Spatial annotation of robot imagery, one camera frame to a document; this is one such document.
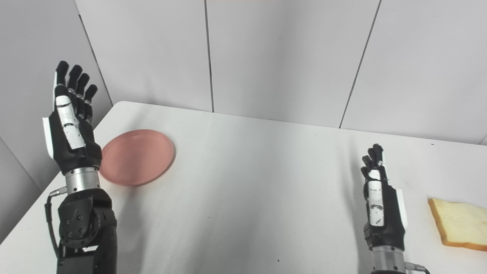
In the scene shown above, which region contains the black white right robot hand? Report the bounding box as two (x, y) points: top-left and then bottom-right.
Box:
(361, 143), (408, 252)

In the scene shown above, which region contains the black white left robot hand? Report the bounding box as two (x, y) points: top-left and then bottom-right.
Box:
(42, 61), (102, 175)

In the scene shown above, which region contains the pink round plate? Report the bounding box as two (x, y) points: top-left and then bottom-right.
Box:
(99, 129), (175, 186)

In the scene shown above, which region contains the slice of white bread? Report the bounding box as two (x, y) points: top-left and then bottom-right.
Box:
(428, 198), (487, 252)

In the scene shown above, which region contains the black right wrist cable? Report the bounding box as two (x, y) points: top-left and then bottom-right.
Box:
(404, 262), (430, 274)

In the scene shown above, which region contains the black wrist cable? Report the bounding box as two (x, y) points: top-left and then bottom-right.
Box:
(45, 186), (68, 263)
(404, 262), (430, 274)

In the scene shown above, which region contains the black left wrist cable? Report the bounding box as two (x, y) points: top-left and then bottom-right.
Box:
(45, 186), (68, 263)

